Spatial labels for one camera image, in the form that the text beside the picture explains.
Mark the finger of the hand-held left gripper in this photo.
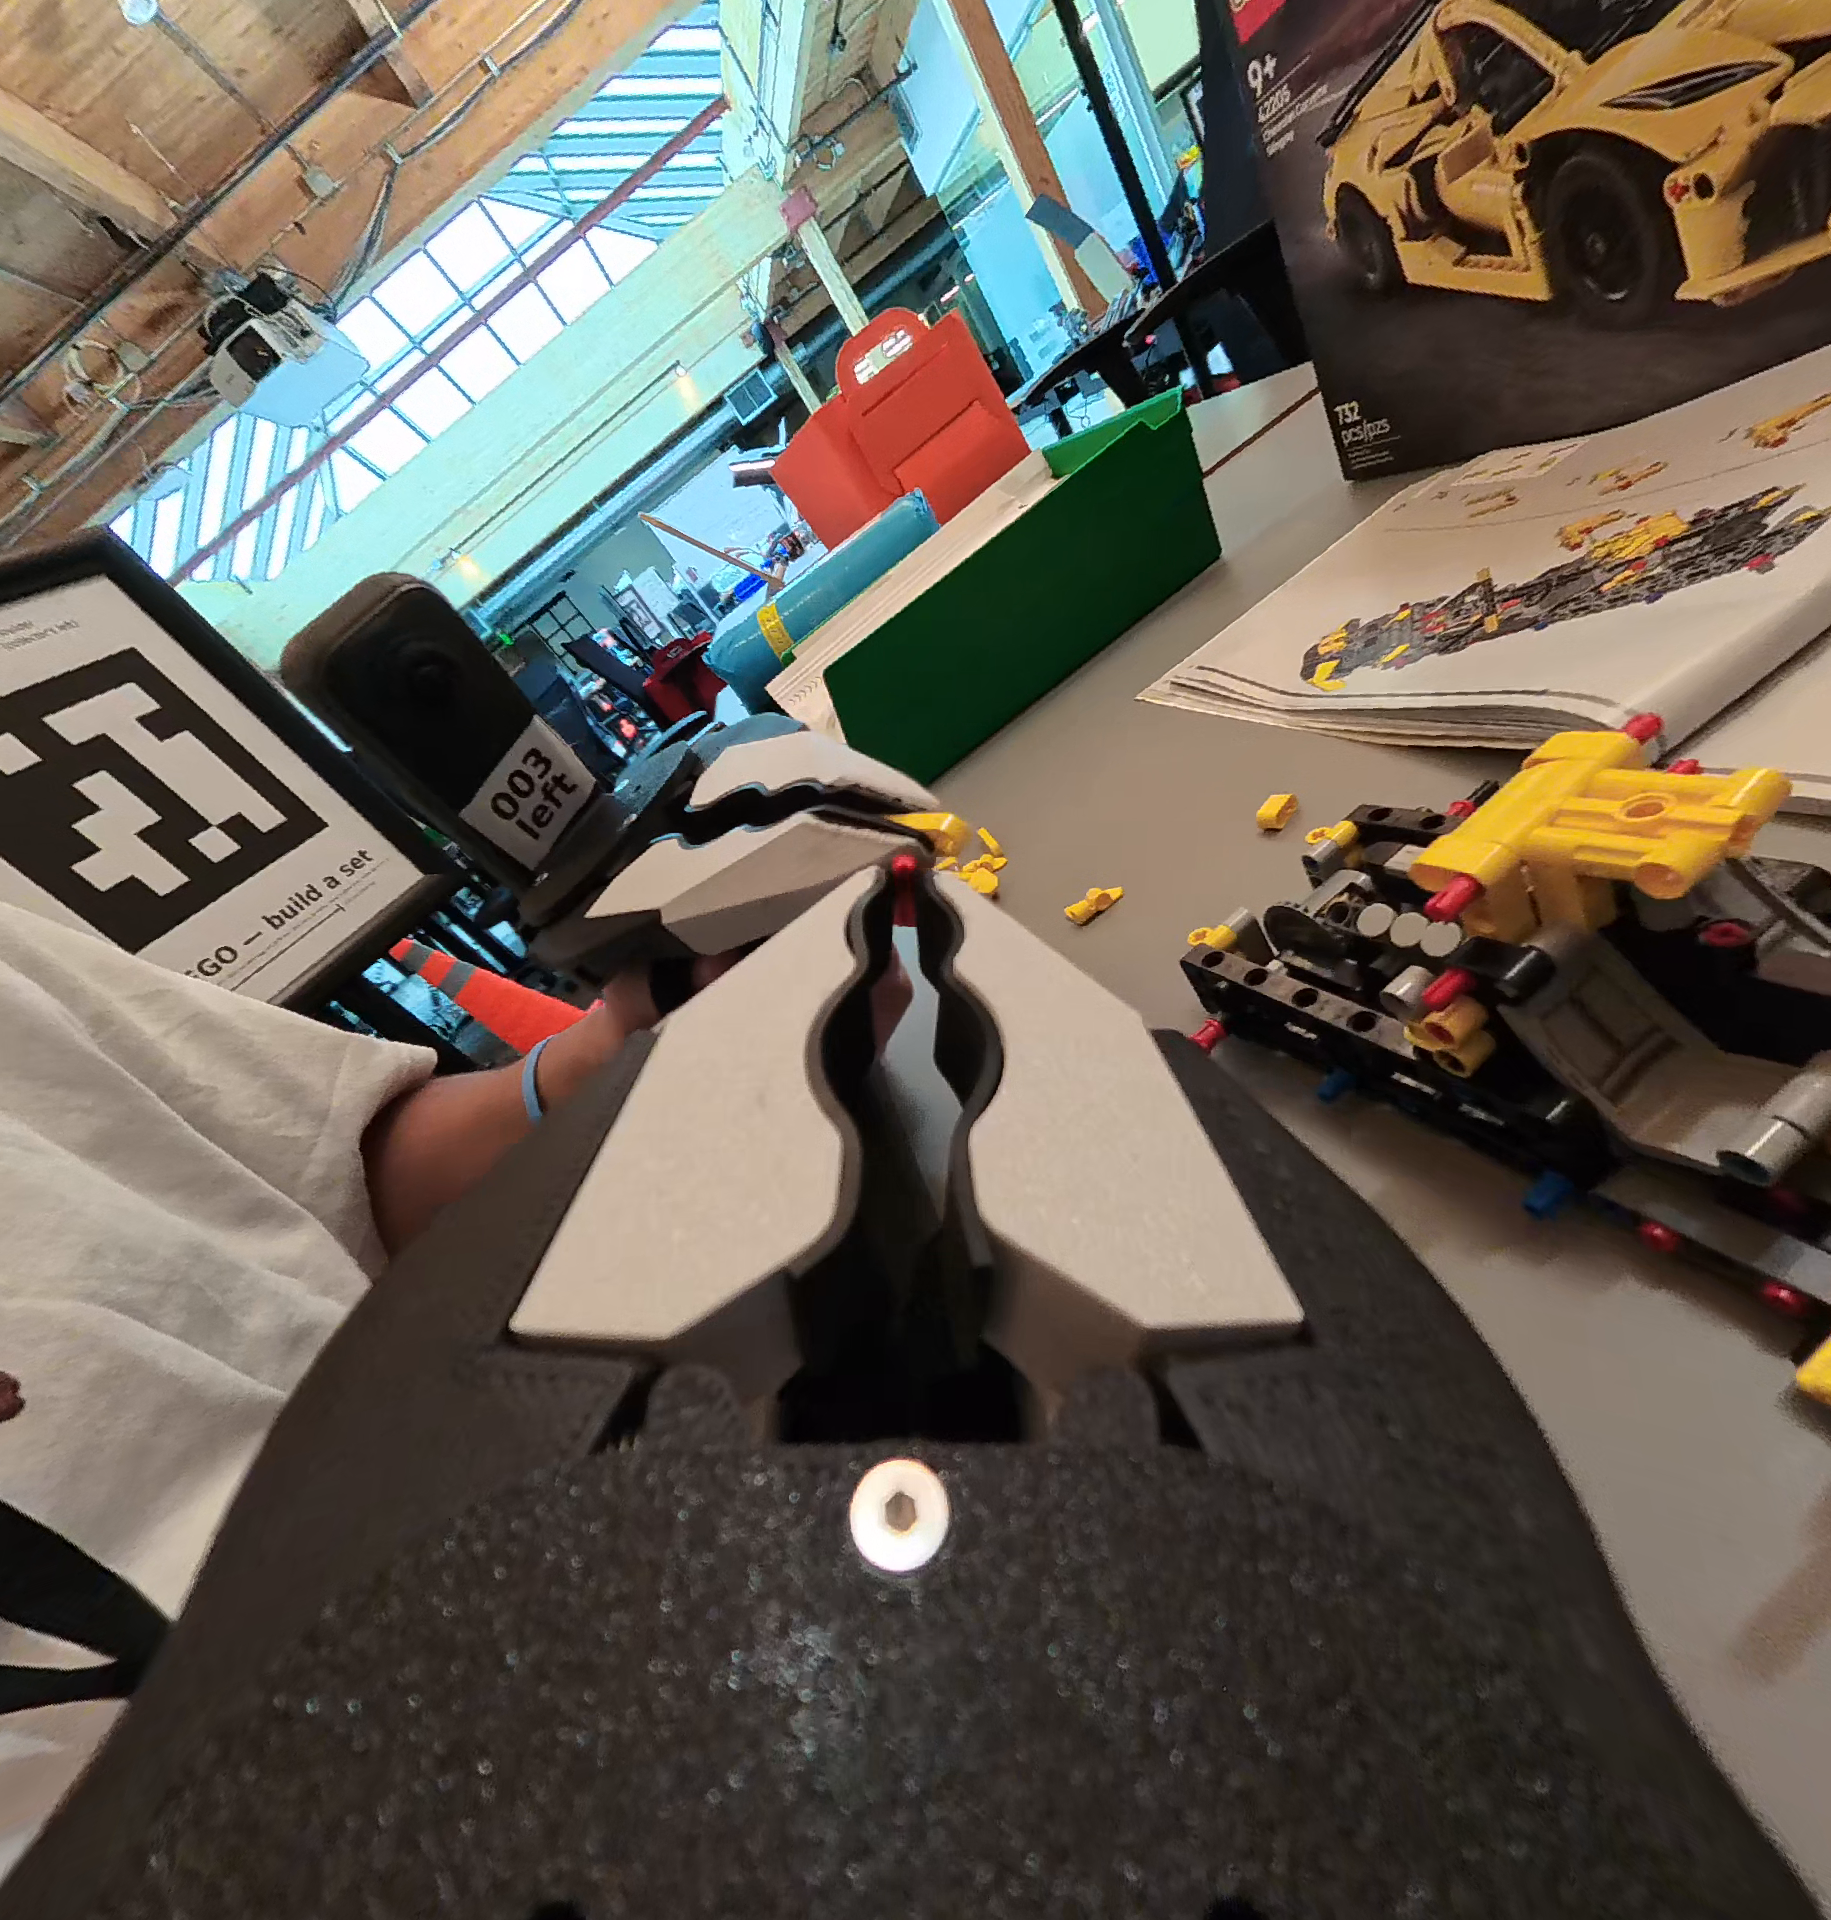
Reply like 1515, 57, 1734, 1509
534, 809, 933, 967
671, 718, 939, 823

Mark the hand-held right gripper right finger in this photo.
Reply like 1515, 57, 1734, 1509
916, 869, 1309, 1411

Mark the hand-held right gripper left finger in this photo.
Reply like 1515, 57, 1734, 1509
508, 866, 894, 1411

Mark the yellow black lego car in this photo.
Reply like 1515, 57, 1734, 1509
1182, 718, 1831, 1411

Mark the lego instruction booklet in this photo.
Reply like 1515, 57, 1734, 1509
1139, 351, 1831, 818

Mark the black lego set box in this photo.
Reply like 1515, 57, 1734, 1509
1231, 0, 1831, 484

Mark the person's left hand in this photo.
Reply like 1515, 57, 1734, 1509
594, 940, 803, 1039

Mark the blue wrapped roll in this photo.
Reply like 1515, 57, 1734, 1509
704, 485, 939, 693

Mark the white paper stack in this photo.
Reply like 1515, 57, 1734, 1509
771, 446, 1066, 706

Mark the orange traffic cone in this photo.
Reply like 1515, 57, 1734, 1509
388, 937, 594, 1059

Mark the green storage bin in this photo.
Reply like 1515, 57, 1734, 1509
773, 390, 1226, 784

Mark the orange felt bag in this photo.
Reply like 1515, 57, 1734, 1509
773, 307, 1036, 549

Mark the ceiling mounted device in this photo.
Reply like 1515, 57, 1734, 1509
195, 269, 370, 429

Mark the black shoulder strap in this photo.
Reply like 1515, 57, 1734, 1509
0, 1470, 169, 1727

